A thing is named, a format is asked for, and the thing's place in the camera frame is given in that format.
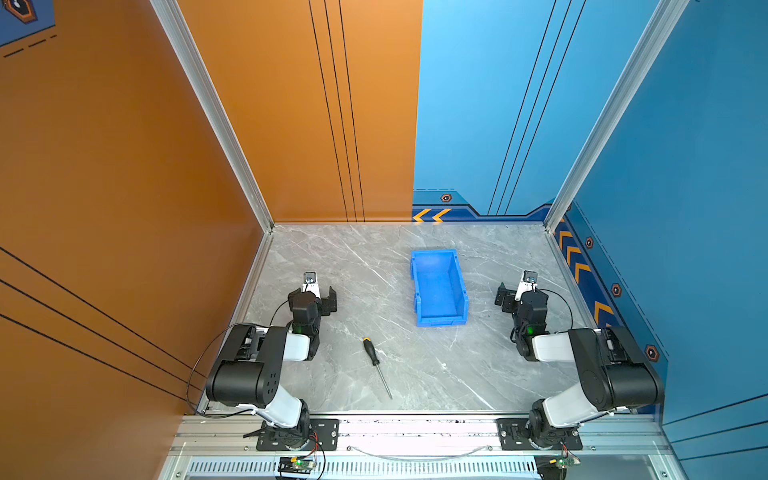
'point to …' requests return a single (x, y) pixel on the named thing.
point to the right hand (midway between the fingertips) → (516, 286)
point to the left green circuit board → (298, 465)
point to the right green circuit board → (565, 461)
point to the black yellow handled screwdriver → (370, 349)
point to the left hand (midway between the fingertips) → (315, 286)
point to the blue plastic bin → (440, 295)
